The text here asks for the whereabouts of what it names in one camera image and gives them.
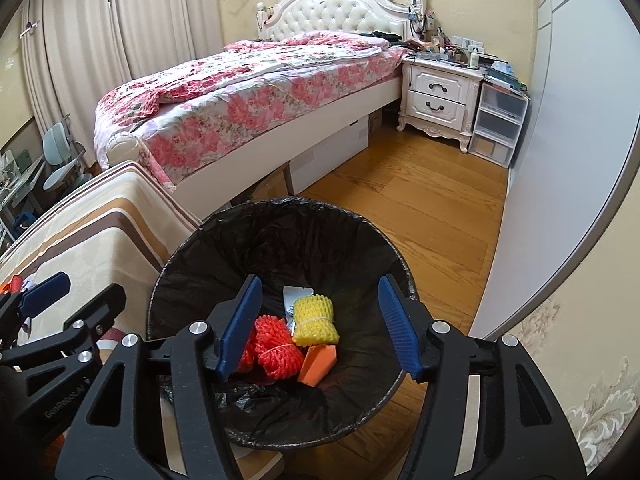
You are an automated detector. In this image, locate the white storage box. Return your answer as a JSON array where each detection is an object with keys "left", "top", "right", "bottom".
[{"left": 290, "top": 112, "right": 372, "bottom": 196}]

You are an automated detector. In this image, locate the white bed with tufted headboard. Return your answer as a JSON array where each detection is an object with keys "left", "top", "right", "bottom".
[{"left": 92, "top": 0, "right": 426, "bottom": 211}]

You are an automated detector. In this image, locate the pink floral quilt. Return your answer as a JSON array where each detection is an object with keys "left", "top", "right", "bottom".
[{"left": 94, "top": 30, "right": 406, "bottom": 193}]

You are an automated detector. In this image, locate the small orange-red foam net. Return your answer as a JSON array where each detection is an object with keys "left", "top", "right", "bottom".
[{"left": 236, "top": 340, "right": 258, "bottom": 373}]

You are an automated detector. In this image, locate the cluster of small toiletries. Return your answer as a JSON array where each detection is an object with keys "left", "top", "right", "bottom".
[{"left": 405, "top": 30, "right": 468, "bottom": 66}]

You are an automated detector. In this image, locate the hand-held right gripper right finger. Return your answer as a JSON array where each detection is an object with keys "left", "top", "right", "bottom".
[{"left": 377, "top": 274, "right": 586, "bottom": 480}]

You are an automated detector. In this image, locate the white nightstand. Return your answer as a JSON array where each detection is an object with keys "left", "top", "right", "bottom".
[{"left": 397, "top": 55, "right": 485, "bottom": 153}]

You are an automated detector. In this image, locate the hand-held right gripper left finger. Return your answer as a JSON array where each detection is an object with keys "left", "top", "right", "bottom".
[{"left": 54, "top": 275, "right": 263, "bottom": 480}]

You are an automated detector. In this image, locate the clear plastic drawer unit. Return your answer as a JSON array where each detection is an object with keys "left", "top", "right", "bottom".
[{"left": 469, "top": 80, "right": 530, "bottom": 168}]

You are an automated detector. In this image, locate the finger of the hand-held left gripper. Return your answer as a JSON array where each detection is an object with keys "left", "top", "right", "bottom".
[
  {"left": 0, "top": 284, "right": 126, "bottom": 366},
  {"left": 0, "top": 271, "right": 70, "bottom": 348}
]

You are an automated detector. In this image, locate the yellow foam fruit net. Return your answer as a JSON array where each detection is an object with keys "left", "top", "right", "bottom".
[{"left": 291, "top": 294, "right": 341, "bottom": 348}]

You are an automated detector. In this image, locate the orange-red foam fruit net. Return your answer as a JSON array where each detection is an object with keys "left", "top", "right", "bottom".
[{"left": 254, "top": 316, "right": 307, "bottom": 380}]

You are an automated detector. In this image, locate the pile of household items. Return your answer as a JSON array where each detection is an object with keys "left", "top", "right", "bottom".
[{"left": 480, "top": 55, "right": 530, "bottom": 93}]

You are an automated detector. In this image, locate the white wardrobe door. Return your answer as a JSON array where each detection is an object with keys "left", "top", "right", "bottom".
[{"left": 467, "top": 0, "right": 640, "bottom": 341}]

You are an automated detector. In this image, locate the white paper packet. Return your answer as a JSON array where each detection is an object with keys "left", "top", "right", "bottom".
[{"left": 282, "top": 285, "right": 315, "bottom": 333}]

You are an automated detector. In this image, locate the black lined trash bin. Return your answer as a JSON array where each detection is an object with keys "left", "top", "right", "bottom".
[{"left": 146, "top": 199, "right": 418, "bottom": 453}]

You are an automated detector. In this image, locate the blue-grey desk chair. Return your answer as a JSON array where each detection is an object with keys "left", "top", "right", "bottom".
[{"left": 42, "top": 121, "right": 93, "bottom": 196}]

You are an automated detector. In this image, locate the striped tablecloth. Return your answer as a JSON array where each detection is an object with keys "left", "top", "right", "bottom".
[{"left": 0, "top": 160, "right": 203, "bottom": 361}]

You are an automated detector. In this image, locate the beige curtain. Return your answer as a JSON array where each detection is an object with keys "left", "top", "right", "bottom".
[
  {"left": 107, "top": 0, "right": 226, "bottom": 86},
  {"left": 20, "top": 0, "right": 118, "bottom": 161}
]

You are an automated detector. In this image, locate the grey study desk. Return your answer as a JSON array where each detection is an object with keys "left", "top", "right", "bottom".
[{"left": 0, "top": 152, "right": 46, "bottom": 241}]

